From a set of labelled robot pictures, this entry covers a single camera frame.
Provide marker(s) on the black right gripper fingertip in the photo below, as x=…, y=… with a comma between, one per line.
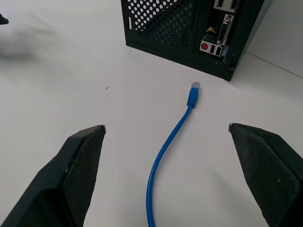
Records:
x=3, y=20

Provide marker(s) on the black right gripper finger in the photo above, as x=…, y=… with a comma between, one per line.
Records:
x=59, y=179
x=270, y=170

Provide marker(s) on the black computer case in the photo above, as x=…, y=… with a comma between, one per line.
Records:
x=187, y=28

